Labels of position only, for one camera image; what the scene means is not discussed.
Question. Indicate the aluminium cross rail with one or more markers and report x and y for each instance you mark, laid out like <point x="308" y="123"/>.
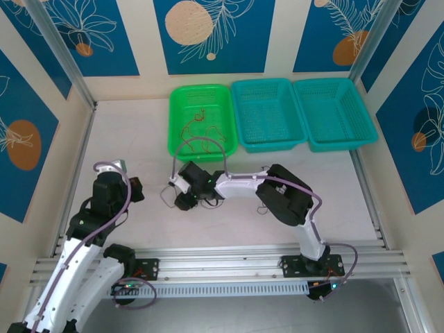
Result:
<point x="225" y="263"/>

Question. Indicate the green plastic basket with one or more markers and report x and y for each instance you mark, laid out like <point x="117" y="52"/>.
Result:
<point x="208" y="100"/>

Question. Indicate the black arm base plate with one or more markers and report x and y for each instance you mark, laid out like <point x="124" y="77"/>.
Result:
<point x="149" y="268"/>
<point x="295" y="267"/>

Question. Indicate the small controller board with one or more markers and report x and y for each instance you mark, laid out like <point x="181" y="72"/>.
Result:
<point x="126" y="289"/>
<point x="320" y="291"/>

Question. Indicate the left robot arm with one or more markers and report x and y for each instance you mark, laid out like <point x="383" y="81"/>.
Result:
<point x="69" y="277"/>

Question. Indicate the blue floral wall panel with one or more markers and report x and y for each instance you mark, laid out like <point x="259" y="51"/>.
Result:
<point x="243" y="52"/>
<point x="21" y="104"/>
<point x="104" y="52"/>
<point x="312" y="34"/>
<point x="416" y="21"/>
<point x="38" y="41"/>
<point x="409" y="156"/>

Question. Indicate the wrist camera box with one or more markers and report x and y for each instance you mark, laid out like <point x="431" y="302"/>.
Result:
<point x="182" y="185"/>
<point x="118" y="164"/>

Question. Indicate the aluminium side rail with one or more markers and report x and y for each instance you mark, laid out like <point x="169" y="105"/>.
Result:
<point x="74" y="180"/>
<point x="369" y="204"/>

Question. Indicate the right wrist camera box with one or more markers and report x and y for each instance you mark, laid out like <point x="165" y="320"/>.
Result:
<point x="182" y="185"/>

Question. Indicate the teal plastic basket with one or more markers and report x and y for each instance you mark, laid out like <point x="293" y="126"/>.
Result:
<point x="267" y="114"/>
<point x="329" y="114"/>

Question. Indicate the aluminium frame post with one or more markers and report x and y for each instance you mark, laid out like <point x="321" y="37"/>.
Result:
<point x="61" y="52"/>
<point x="375" y="38"/>

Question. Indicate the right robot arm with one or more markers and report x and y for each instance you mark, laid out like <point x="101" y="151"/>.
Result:
<point x="239" y="185"/>

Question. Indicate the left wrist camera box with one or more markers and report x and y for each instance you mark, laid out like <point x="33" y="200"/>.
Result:
<point x="118" y="164"/>

